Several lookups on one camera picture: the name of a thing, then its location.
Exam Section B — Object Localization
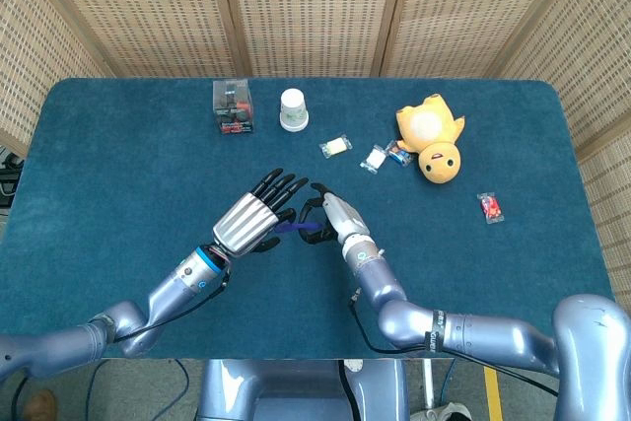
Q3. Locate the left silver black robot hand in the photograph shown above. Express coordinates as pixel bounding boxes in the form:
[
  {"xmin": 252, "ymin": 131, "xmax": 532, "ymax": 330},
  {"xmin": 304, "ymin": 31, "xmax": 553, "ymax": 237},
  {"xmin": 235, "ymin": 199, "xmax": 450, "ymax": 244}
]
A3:
[{"xmin": 211, "ymin": 168, "xmax": 311, "ymax": 259}]

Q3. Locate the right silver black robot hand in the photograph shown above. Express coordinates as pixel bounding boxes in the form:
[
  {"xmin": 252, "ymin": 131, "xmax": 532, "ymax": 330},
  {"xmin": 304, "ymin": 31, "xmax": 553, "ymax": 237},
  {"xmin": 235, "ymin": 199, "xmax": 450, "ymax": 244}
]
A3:
[{"xmin": 297, "ymin": 181, "xmax": 372, "ymax": 246}]

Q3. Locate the purple pen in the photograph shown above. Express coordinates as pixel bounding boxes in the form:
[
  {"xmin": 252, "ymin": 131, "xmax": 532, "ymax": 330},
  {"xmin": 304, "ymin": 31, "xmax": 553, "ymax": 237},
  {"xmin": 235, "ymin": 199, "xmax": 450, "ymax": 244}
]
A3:
[{"xmin": 274, "ymin": 222, "xmax": 324, "ymax": 235}]

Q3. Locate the white blue candy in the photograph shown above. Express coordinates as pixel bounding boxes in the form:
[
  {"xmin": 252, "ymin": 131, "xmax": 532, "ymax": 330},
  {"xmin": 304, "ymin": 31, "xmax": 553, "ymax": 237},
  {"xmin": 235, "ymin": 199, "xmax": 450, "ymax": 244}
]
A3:
[{"xmin": 359, "ymin": 144, "xmax": 388, "ymax": 175}]

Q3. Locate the colourful candy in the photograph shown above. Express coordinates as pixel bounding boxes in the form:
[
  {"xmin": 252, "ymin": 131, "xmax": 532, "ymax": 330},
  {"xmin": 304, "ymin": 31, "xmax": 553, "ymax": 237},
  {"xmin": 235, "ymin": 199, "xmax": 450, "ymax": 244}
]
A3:
[{"xmin": 385, "ymin": 140, "xmax": 414, "ymax": 167}]

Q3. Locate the red candy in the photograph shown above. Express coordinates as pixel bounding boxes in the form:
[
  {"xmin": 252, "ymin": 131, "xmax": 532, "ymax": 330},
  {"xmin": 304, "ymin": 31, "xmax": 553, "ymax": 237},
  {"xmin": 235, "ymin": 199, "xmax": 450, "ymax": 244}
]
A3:
[{"xmin": 476, "ymin": 191, "xmax": 508, "ymax": 225}]

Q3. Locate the white wrapped candy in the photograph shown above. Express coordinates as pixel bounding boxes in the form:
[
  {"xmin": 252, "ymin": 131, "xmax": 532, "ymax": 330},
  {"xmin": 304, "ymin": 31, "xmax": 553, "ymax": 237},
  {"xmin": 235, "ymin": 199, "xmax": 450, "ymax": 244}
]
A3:
[{"xmin": 318, "ymin": 133, "xmax": 353, "ymax": 160}]

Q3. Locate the clear coffee capsule box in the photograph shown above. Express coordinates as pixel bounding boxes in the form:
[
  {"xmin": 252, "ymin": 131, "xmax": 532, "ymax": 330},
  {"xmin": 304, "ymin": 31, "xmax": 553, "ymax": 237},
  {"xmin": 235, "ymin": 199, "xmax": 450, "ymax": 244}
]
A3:
[{"xmin": 211, "ymin": 78, "xmax": 255, "ymax": 136}]

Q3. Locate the white paper cup stack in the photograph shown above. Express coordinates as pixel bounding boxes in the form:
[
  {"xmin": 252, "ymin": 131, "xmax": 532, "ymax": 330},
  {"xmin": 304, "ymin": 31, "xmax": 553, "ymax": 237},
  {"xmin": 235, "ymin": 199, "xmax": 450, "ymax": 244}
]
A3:
[{"xmin": 278, "ymin": 88, "xmax": 311, "ymax": 134}]

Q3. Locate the yellow plush duck toy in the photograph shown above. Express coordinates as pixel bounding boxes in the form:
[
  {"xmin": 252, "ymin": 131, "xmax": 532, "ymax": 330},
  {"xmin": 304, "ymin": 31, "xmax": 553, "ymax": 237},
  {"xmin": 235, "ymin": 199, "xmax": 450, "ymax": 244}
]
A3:
[{"xmin": 395, "ymin": 93, "xmax": 467, "ymax": 185}]

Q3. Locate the blue table cloth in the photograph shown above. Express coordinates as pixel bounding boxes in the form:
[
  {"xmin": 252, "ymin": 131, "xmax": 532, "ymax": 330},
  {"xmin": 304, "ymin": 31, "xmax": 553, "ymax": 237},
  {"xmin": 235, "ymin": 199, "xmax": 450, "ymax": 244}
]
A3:
[{"xmin": 0, "ymin": 76, "xmax": 618, "ymax": 361}]

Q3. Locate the blue-grey robot torso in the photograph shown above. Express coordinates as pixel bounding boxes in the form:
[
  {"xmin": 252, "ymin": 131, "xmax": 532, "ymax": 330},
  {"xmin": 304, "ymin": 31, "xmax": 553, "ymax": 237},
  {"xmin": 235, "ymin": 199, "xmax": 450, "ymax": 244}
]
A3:
[{"xmin": 195, "ymin": 358, "xmax": 410, "ymax": 421}]

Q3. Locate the woven bamboo folding screen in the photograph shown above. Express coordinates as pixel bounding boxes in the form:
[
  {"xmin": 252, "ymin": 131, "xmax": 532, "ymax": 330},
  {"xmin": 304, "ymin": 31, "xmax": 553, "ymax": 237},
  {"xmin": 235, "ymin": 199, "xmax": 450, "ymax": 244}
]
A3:
[{"xmin": 0, "ymin": 0, "xmax": 631, "ymax": 299}]

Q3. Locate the white shoe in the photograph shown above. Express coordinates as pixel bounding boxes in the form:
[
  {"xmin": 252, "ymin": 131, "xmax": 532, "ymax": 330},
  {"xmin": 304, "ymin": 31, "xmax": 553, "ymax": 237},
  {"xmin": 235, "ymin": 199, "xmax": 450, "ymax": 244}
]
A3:
[{"xmin": 409, "ymin": 401, "xmax": 473, "ymax": 421}]

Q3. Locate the yellow floor tape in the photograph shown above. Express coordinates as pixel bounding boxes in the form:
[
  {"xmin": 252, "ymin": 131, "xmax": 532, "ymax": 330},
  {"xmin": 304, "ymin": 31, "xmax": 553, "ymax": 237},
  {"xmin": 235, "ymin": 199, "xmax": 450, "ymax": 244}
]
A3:
[{"xmin": 483, "ymin": 366, "xmax": 504, "ymax": 421}]

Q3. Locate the brown shoe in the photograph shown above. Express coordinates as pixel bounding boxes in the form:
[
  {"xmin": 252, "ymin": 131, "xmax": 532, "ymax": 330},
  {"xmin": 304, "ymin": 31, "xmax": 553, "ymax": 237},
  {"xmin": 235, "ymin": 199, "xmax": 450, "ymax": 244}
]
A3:
[{"xmin": 23, "ymin": 388, "xmax": 58, "ymax": 421}]

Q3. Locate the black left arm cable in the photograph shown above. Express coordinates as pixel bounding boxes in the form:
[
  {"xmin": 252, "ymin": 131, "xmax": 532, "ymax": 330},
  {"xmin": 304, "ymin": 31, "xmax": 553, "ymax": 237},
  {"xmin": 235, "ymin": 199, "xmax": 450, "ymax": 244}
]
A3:
[{"xmin": 113, "ymin": 270, "xmax": 231, "ymax": 343}]

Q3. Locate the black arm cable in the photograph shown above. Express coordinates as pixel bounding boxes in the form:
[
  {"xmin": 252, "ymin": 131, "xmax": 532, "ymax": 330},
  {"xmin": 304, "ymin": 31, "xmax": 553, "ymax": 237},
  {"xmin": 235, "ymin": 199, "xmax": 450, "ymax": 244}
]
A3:
[
  {"xmin": 113, "ymin": 270, "xmax": 231, "ymax": 343},
  {"xmin": 344, "ymin": 287, "xmax": 561, "ymax": 421}
]

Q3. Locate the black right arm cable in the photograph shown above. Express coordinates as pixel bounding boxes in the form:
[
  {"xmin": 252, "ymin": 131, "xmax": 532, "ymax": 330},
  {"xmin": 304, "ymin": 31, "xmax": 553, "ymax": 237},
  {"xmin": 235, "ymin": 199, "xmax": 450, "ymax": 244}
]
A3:
[{"xmin": 344, "ymin": 287, "xmax": 561, "ymax": 421}]

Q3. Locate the black equipment with cables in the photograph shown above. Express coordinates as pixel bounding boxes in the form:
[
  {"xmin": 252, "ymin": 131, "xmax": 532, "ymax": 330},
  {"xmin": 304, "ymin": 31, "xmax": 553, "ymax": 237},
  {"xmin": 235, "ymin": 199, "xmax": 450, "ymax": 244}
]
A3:
[{"xmin": 0, "ymin": 147, "xmax": 25, "ymax": 218}]

